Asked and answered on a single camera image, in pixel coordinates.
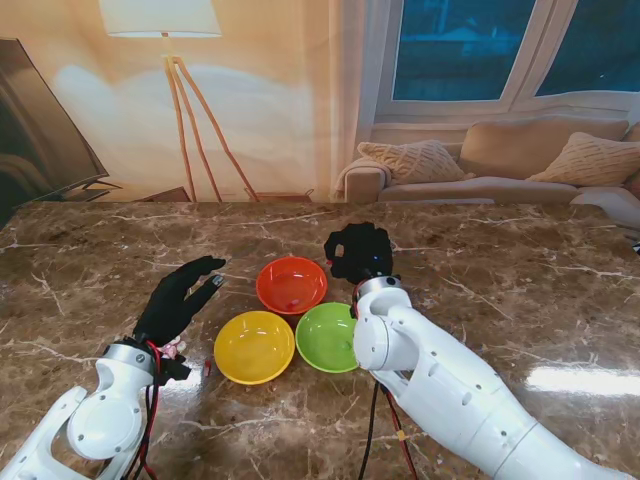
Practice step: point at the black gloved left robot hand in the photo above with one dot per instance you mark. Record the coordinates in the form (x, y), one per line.
(170, 305)

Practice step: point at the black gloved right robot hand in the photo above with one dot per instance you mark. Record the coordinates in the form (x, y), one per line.
(362, 252)

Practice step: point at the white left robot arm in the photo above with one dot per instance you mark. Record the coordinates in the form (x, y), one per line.
(105, 425)

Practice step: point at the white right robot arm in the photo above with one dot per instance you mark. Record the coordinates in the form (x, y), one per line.
(440, 380)

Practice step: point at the pink white wrapped candy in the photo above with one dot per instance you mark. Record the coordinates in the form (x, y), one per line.
(173, 347)

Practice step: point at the orange plastic bowl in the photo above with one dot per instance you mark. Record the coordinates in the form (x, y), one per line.
(292, 280)

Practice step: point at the green plastic bowl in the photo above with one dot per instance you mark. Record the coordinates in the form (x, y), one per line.
(322, 330)

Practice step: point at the yellow plastic bowl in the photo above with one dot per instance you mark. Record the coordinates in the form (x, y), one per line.
(255, 350)

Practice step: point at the cream knitted pillow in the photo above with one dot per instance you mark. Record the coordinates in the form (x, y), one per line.
(590, 160)
(410, 162)

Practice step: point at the beige sofa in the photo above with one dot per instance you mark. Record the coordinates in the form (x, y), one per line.
(500, 190)

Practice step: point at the sheer cream curtain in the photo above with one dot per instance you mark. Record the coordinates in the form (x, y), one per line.
(345, 100)

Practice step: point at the white framed window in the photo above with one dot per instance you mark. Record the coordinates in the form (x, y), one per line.
(450, 50)

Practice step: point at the dark flat screen television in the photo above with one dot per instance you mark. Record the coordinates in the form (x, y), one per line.
(30, 125)

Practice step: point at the black white striped object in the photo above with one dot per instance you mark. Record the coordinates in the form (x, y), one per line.
(636, 248)

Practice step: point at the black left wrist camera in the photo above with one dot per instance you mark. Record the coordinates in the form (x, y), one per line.
(172, 371)

